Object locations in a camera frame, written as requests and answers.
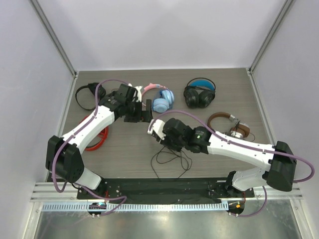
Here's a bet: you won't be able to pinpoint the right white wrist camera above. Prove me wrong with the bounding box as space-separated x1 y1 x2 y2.
147 119 166 143

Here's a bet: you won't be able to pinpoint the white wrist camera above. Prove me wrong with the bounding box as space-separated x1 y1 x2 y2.
127 84 143 102
147 119 166 143

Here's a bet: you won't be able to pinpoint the black headphones with wrapped cable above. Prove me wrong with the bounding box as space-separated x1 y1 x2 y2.
111 89 121 97

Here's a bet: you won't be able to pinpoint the brown leather headphones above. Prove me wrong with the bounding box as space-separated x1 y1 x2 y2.
207 112 250 139

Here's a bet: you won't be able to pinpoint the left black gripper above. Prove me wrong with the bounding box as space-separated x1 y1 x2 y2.
125 99 153 123

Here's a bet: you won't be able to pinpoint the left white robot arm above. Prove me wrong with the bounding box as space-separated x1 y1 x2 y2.
45 84 152 199

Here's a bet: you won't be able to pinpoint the black wired on-ear headphones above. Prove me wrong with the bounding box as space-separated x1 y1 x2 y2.
150 146 193 182

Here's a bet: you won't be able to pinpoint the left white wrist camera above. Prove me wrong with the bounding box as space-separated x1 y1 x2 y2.
127 84 143 102

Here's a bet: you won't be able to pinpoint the pink blue cat-ear headphones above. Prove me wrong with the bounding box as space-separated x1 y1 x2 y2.
142 83 175 114

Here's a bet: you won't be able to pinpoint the slotted cable duct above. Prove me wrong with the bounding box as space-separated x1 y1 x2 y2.
42 201 229 213

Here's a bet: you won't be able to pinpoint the black headphones far left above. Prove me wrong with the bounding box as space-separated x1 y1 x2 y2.
75 83 98 111

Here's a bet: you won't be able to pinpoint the aluminium rail front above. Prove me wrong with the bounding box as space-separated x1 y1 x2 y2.
30 182 303 202

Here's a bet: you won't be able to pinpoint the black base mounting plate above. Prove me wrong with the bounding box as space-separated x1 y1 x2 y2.
76 177 255 204

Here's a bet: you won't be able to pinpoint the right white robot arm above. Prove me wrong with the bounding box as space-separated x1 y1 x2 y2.
148 118 297 197

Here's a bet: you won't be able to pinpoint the black blue over-ear headphones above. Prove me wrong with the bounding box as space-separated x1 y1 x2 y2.
183 77 216 109

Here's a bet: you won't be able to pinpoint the red headphones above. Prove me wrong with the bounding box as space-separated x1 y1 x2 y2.
85 126 109 151

